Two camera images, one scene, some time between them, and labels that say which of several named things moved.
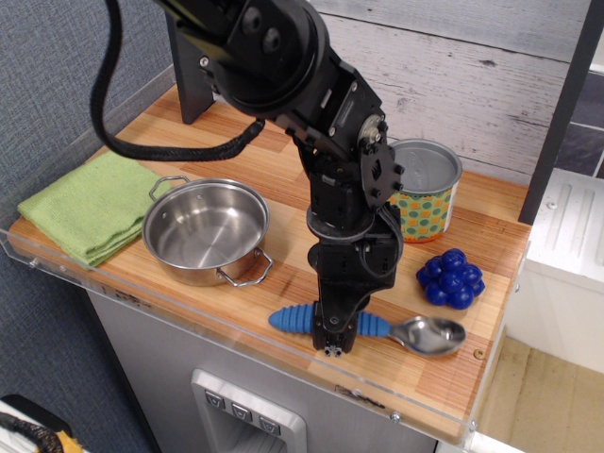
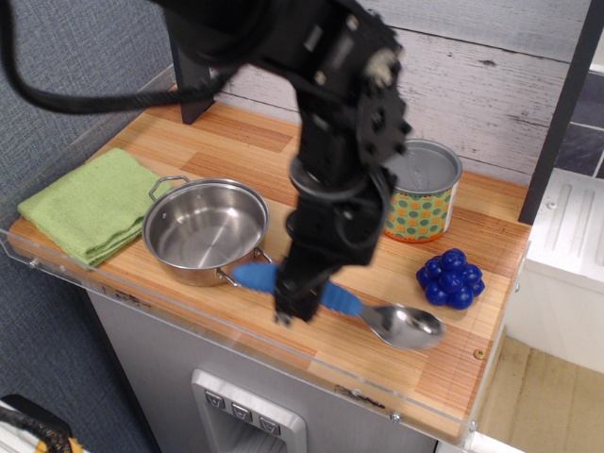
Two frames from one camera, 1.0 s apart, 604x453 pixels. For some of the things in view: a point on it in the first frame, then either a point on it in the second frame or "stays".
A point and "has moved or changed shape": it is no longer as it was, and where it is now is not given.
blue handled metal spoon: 416,335 has moved or changed shape
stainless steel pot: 198,229 stays
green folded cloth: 92,209 stays
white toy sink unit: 558,300 stays
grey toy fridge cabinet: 196,394 stays
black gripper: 348,272 to 335,222
